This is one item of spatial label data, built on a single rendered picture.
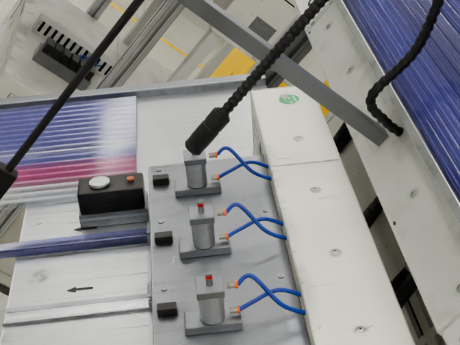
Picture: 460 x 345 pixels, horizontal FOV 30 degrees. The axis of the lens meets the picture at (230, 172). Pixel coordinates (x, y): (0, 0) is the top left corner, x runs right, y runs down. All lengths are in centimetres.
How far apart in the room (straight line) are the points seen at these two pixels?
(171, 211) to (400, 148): 25
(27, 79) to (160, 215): 131
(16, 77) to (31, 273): 124
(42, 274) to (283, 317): 30
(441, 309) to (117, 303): 36
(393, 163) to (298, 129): 20
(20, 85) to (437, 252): 157
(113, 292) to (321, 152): 27
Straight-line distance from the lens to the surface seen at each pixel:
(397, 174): 82
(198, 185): 93
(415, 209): 77
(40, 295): 93
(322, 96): 83
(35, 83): 219
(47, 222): 104
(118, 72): 208
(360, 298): 76
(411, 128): 78
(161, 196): 94
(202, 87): 128
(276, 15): 209
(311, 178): 91
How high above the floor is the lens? 153
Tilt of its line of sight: 21 degrees down
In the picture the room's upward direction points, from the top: 42 degrees clockwise
